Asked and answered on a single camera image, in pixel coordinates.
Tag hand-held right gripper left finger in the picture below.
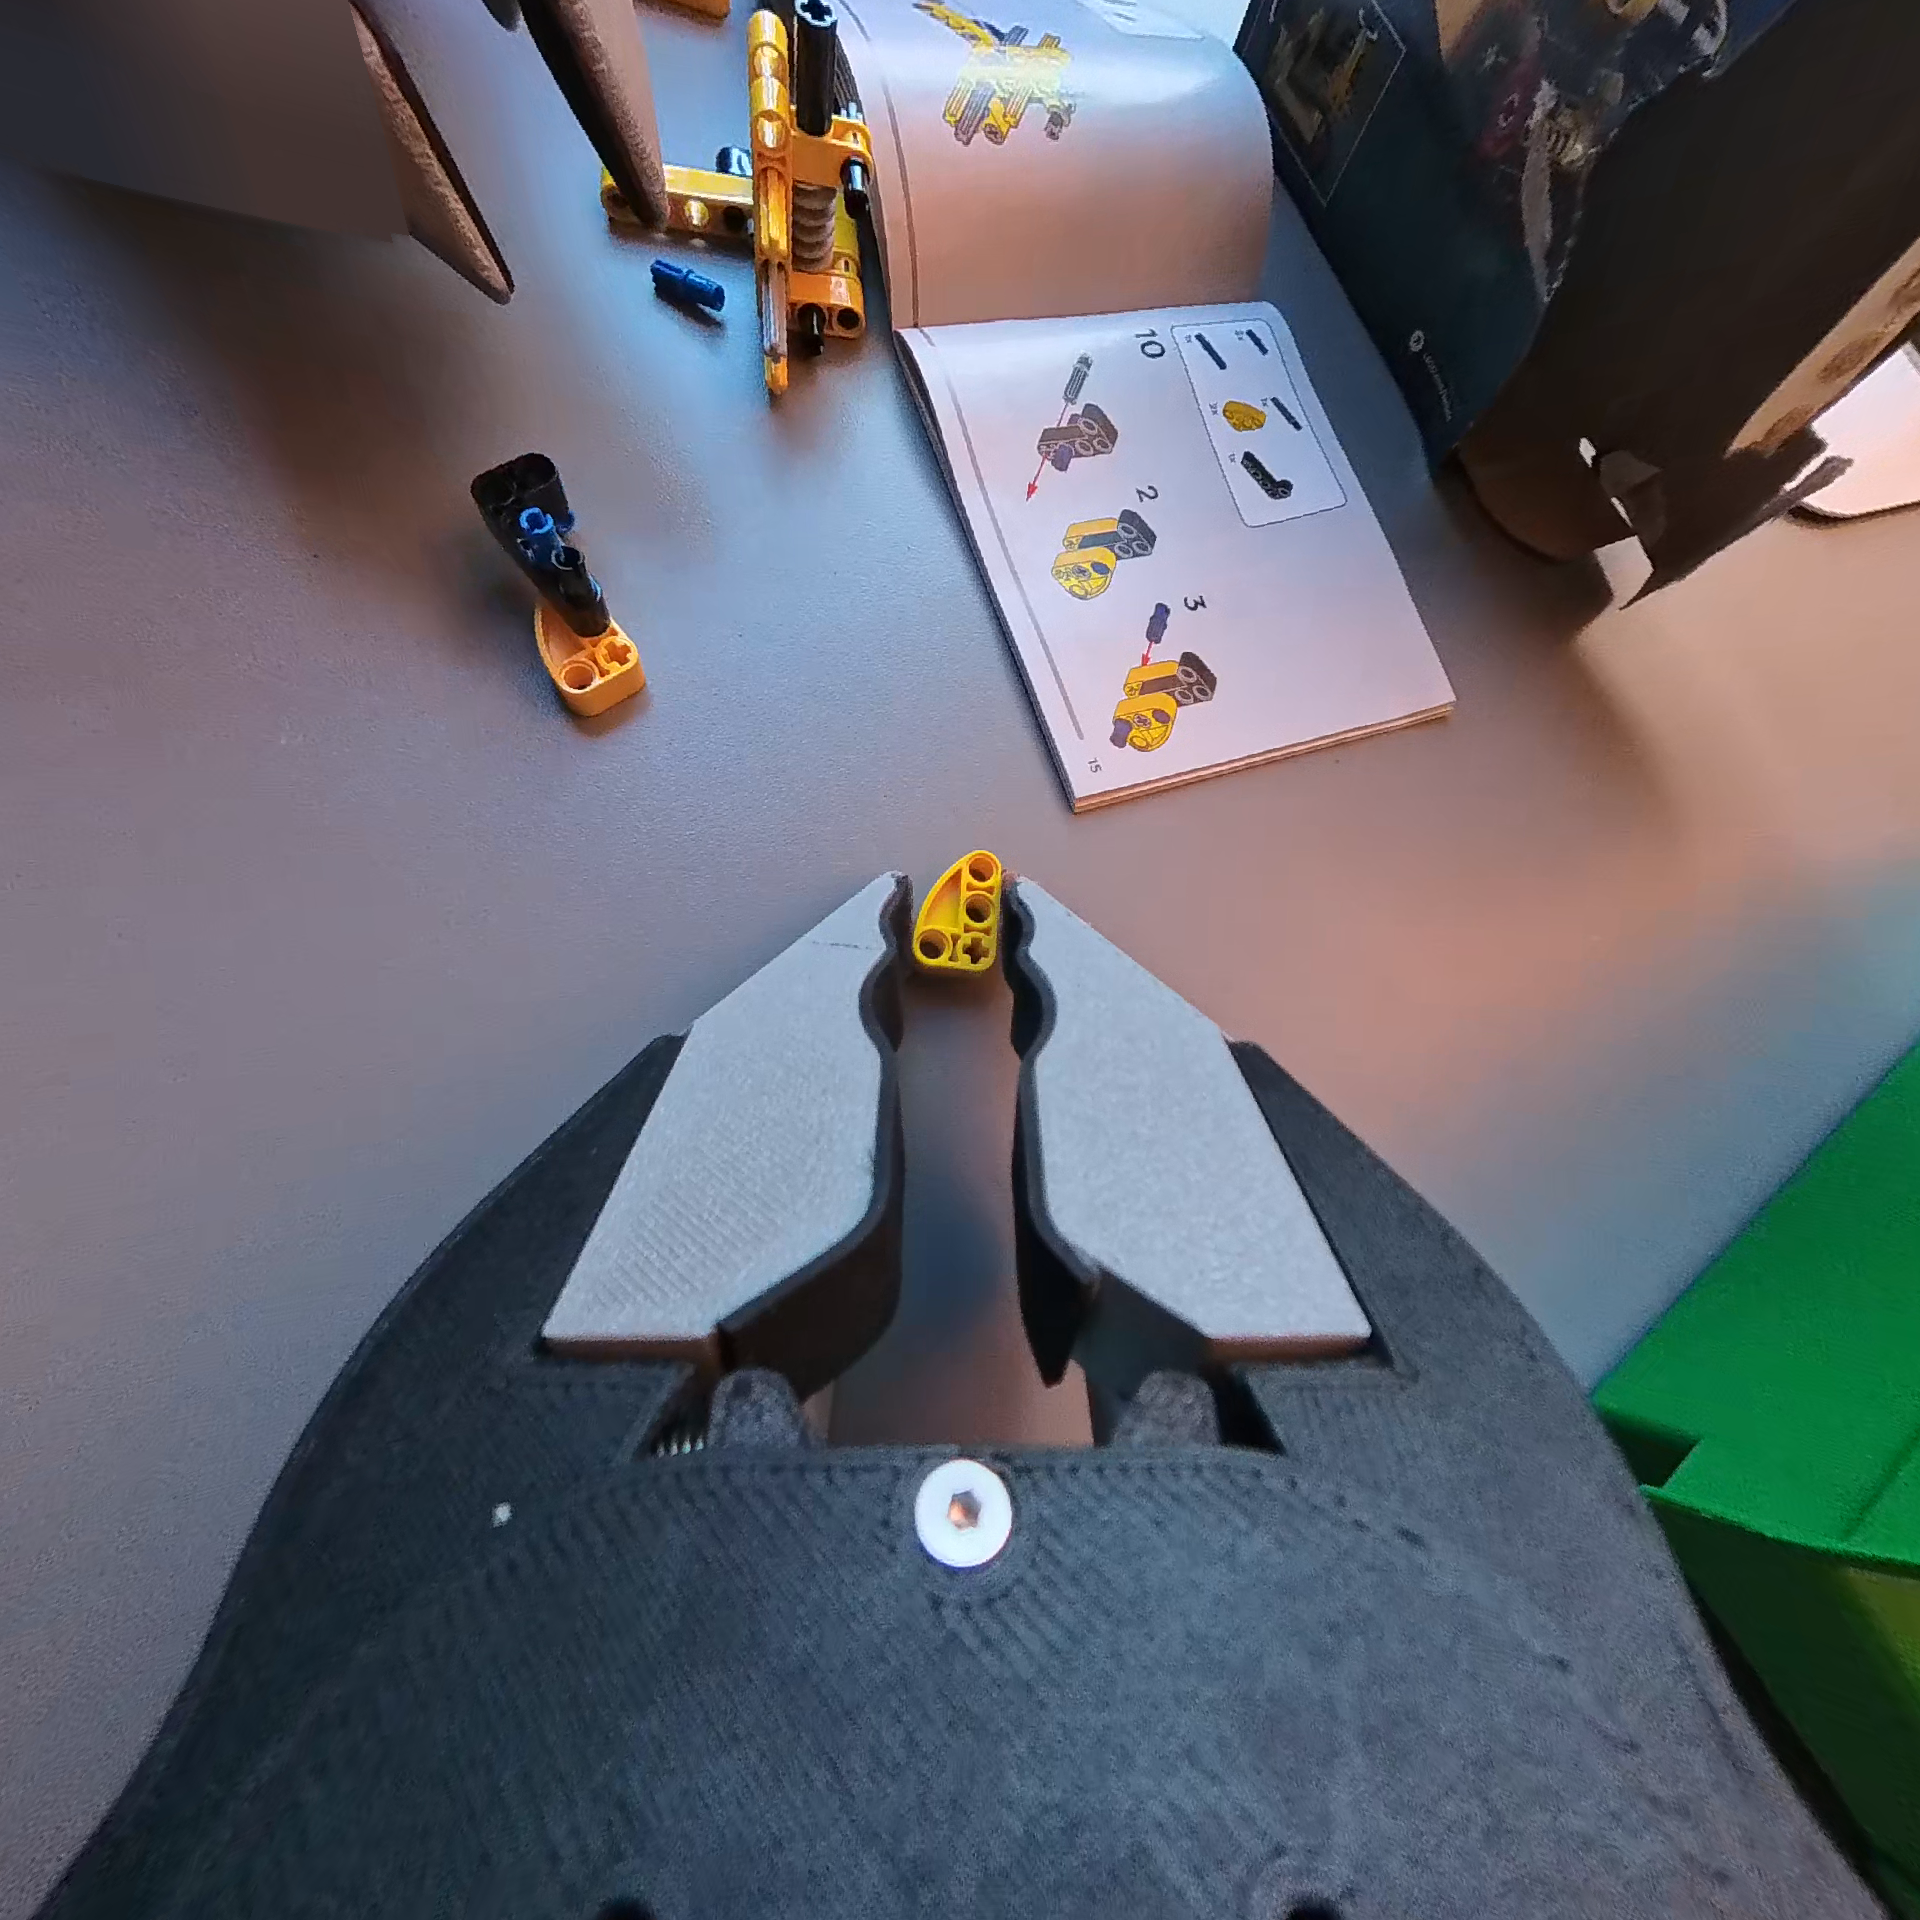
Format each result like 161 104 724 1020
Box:
539 872 917 1412

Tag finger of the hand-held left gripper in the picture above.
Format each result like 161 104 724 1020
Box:
516 0 675 235
0 0 519 304

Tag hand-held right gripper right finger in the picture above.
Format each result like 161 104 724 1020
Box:
1005 873 1375 1393

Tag large yellow lego assembly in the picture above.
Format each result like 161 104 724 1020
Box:
599 0 879 401

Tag small yellow curved lego piece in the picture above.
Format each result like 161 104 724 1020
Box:
911 850 1009 980

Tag black and yellow lego subassembly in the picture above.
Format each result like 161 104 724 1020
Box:
469 453 649 721

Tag lego instruction booklet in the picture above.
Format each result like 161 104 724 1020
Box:
833 0 1460 816

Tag dark torn lego box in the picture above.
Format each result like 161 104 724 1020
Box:
1231 0 1920 609

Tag green box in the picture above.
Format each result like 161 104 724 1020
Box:
1591 1049 1920 1892

